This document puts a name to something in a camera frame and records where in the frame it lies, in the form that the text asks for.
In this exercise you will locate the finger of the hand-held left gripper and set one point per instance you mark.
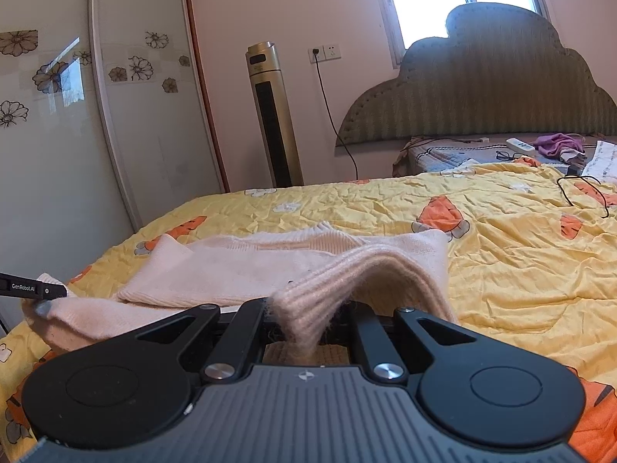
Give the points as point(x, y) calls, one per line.
point(29, 287)

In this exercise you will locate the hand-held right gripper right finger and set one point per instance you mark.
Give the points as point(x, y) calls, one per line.
point(362, 328)

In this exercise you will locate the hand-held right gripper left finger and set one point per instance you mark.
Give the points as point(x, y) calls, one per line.
point(247, 319)

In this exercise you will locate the cream knit sweater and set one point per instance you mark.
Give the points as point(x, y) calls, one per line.
point(231, 275)

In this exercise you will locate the white sliding wardrobe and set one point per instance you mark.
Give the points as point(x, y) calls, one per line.
point(72, 154)

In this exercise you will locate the yellow printed blanket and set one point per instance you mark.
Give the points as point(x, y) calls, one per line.
point(520, 260)

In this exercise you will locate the tall tower fan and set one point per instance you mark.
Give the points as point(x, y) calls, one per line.
point(274, 115)

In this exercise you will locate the black eyeglasses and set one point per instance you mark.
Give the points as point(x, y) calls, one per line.
point(508, 156)

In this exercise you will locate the white remote control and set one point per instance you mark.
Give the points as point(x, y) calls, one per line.
point(520, 146)

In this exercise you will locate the purple cloth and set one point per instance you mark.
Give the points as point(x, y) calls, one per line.
point(556, 144)

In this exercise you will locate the green padded headboard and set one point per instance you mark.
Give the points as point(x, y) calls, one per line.
point(482, 87)

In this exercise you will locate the white printed paper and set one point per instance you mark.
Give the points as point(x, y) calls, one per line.
point(602, 161)

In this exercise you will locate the white wall socket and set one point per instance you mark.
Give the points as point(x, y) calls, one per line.
point(325, 53)

